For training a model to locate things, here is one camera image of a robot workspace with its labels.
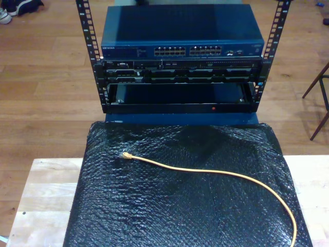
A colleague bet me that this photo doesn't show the yellow network cable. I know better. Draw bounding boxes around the yellow network cable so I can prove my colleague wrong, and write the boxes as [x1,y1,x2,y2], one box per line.
[118,152,298,247]

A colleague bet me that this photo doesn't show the blue base board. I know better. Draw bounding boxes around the blue base board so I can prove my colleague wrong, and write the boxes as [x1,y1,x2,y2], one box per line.
[104,112,260,127]

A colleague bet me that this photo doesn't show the black empty rack tray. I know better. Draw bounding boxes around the black empty rack tray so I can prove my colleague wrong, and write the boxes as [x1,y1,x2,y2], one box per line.
[102,82,259,115]

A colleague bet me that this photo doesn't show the black Dell server unit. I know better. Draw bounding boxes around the black Dell server unit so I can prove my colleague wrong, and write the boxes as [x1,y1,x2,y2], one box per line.
[94,59,271,84]

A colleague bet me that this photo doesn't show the black bubble-wrap mat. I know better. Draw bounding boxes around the black bubble-wrap mat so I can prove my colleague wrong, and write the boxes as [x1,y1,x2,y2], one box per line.
[63,121,313,247]

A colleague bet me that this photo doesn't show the dark wooden chair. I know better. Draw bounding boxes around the dark wooden chair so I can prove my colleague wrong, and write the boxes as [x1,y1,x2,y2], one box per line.
[302,61,329,141]

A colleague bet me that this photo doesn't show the dark blue shoe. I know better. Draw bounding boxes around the dark blue shoe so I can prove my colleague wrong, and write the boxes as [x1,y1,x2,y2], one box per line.
[6,0,45,16]

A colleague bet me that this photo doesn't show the white sneaker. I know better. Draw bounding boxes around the white sneaker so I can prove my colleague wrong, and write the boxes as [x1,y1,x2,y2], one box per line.
[0,7,13,25]

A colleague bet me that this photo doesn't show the blue Netgear network switch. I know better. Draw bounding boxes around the blue Netgear network switch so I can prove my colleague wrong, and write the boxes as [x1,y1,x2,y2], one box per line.
[100,4,265,60]

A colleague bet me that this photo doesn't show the black perforated rack frame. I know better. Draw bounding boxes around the black perforated rack frame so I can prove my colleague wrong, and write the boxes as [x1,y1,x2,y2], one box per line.
[75,0,293,115]

